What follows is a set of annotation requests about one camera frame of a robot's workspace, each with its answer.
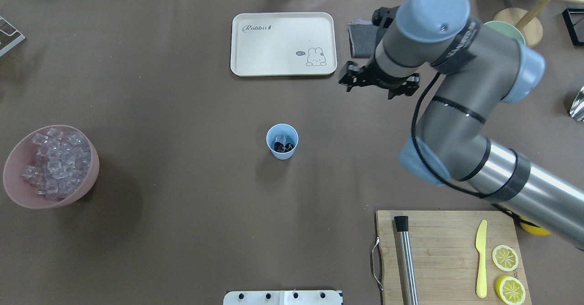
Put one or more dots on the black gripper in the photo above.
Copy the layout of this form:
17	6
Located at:
382	80

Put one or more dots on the single clear ice cube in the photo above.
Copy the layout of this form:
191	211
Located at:
281	139

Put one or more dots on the dark cherries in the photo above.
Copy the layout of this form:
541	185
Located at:
283	147

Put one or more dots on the clear ice cubes pile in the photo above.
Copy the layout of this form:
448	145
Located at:
61	161

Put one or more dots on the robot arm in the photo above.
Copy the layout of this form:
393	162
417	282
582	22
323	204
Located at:
481	69

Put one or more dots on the blue plastic cup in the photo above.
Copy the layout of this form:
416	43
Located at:
291	135

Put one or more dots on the steel ice scoop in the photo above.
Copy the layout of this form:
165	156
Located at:
576	111

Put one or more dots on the grey folded cloth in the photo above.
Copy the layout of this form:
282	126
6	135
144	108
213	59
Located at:
362	38

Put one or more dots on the cream rabbit tray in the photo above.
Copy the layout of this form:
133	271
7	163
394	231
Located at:
283	44

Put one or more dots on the mint green bowl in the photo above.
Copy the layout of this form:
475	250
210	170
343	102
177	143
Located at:
506	29

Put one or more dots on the wooden glass stand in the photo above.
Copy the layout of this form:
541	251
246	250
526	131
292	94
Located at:
526	21

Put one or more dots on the yellow plastic knife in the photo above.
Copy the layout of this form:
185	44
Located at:
480	246

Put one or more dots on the steel muddler black tip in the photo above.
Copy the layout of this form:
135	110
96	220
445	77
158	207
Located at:
407	270

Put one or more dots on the wooden cutting board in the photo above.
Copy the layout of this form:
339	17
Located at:
444	256

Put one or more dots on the lower whole lemon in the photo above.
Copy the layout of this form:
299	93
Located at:
532	228

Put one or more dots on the upper lemon slice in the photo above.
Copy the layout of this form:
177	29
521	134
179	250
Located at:
505	258

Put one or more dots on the lemon slice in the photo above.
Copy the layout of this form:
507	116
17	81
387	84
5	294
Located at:
505	258
510	290

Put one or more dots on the lower lemon slice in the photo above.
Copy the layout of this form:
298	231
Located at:
510	290

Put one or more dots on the pink bowl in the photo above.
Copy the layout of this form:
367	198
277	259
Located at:
24	194

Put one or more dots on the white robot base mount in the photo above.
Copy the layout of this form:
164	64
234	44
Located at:
284	297

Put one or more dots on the white wire cup rack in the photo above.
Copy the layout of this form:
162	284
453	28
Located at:
9	36

